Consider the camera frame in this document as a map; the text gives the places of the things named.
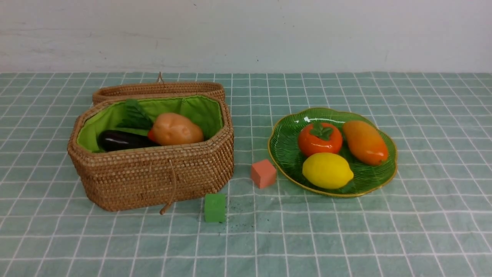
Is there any orange carrot with leaves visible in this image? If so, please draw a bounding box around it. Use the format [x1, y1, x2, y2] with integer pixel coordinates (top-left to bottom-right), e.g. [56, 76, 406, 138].
[116, 98, 157, 143]

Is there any dark purple eggplant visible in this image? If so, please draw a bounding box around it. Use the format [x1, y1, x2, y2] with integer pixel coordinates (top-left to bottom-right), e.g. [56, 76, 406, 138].
[97, 130, 160, 152]

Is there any green foam cube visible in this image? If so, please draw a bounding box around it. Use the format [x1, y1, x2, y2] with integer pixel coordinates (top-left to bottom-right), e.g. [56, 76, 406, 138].
[204, 194, 226, 223]

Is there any orange yellow mango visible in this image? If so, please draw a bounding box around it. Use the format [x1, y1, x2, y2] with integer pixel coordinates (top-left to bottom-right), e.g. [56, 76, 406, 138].
[342, 120, 389, 166]

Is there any salmon pink foam cube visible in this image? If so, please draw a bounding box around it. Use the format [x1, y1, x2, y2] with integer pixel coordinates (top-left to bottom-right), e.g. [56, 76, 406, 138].
[251, 159, 277, 189]

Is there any wicker basket lid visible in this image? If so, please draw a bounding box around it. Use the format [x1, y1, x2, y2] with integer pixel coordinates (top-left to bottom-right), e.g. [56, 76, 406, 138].
[92, 72, 226, 105]

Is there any green glass plate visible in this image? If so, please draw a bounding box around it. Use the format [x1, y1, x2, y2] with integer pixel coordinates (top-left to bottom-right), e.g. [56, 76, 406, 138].
[268, 107, 398, 198]

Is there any woven wicker basket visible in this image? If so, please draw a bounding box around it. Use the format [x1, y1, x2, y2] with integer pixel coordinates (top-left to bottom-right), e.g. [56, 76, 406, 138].
[67, 93, 235, 214]

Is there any yellow lemon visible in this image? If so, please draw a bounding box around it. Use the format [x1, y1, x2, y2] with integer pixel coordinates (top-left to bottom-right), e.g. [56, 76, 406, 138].
[302, 152, 354, 190]

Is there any orange persimmon with green top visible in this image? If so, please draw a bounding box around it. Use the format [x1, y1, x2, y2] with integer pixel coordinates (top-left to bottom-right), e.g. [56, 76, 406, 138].
[298, 122, 343, 157]

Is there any tan potato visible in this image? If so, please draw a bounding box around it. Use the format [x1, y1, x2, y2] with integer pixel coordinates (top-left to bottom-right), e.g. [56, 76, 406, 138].
[148, 112, 204, 146]

